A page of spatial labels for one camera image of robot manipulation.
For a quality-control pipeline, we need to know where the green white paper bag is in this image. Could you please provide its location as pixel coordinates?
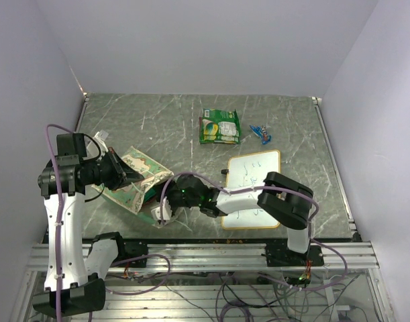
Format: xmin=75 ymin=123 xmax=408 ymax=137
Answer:
xmin=92 ymin=146 xmax=174 ymax=228

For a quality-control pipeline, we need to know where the aluminium mounting rail frame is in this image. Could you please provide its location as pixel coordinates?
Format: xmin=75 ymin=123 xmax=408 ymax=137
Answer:
xmin=9 ymin=239 xmax=397 ymax=322

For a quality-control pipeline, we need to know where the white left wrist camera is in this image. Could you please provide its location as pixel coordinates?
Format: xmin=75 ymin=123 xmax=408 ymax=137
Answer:
xmin=85 ymin=130 xmax=109 ymax=159

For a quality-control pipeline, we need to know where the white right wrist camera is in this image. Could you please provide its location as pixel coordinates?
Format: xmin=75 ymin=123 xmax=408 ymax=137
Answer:
xmin=150 ymin=204 xmax=173 ymax=227

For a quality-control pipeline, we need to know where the blue M&M's packet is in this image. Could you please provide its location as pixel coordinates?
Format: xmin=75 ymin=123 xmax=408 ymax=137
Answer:
xmin=250 ymin=125 xmax=272 ymax=145

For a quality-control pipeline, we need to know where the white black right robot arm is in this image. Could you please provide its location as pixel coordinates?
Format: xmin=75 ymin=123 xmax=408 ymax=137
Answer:
xmin=157 ymin=172 xmax=319 ymax=266

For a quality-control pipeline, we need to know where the yellow framed whiteboard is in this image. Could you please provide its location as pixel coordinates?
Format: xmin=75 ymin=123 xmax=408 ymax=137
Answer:
xmin=217 ymin=150 xmax=280 ymax=229

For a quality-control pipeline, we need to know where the green yellow chips bag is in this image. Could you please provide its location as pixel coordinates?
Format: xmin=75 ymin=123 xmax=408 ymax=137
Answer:
xmin=201 ymin=109 xmax=240 ymax=136

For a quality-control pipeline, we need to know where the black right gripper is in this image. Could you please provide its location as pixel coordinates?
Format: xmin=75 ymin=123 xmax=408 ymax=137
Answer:
xmin=152 ymin=180 xmax=201 ymax=213

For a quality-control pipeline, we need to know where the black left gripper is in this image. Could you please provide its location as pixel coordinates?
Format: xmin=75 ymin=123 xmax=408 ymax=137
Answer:
xmin=81 ymin=147 xmax=145 ymax=191

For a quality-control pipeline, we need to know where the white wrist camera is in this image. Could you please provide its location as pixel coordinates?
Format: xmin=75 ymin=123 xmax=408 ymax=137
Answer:
xmin=85 ymin=130 xmax=109 ymax=159
xmin=150 ymin=204 xmax=173 ymax=227

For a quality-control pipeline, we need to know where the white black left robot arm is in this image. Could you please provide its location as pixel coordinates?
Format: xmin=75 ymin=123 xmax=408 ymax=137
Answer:
xmin=33 ymin=131 xmax=144 ymax=319

